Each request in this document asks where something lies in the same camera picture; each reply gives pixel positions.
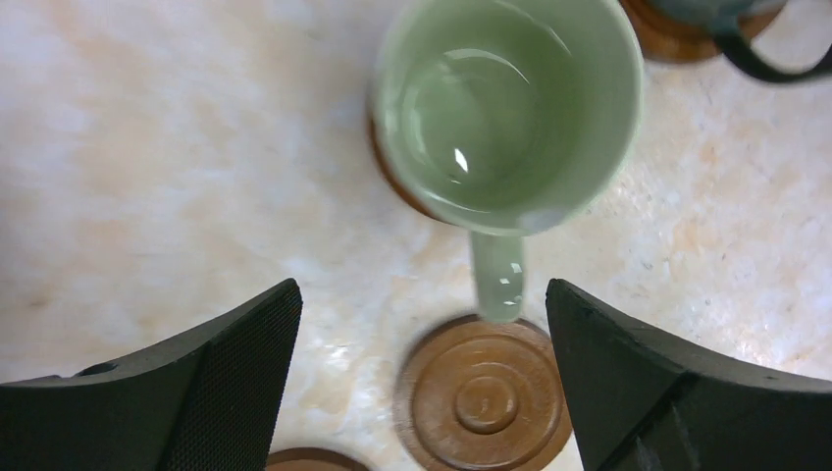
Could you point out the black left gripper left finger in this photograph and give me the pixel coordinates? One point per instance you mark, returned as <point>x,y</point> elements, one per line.
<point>205,399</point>

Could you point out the light brown wooden coaster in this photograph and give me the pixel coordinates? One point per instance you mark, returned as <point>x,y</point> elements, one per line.
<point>312,459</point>

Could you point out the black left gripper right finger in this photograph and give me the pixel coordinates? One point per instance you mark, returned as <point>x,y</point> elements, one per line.
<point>641,398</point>

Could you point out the pale green mug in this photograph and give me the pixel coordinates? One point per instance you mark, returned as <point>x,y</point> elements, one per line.
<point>506,118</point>

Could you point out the dark green mug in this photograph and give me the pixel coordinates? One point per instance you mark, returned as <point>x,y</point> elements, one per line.
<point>721,19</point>

